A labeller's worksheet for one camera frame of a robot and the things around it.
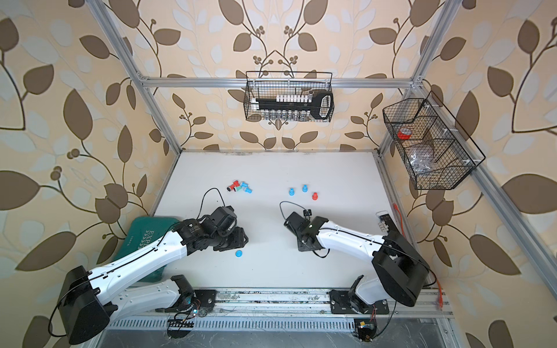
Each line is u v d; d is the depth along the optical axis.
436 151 0.73
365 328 0.72
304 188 1.04
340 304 0.73
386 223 0.91
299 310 0.74
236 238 0.69
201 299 0.75
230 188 1.04
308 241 0.60
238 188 1.05
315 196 1.01
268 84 0.91
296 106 0.85
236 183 1.07
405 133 0.81
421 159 0.70
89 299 0.39
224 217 0.61
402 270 0.42
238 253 0.85
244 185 1.05
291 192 1.02
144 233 0.85
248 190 1.05
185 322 0.74
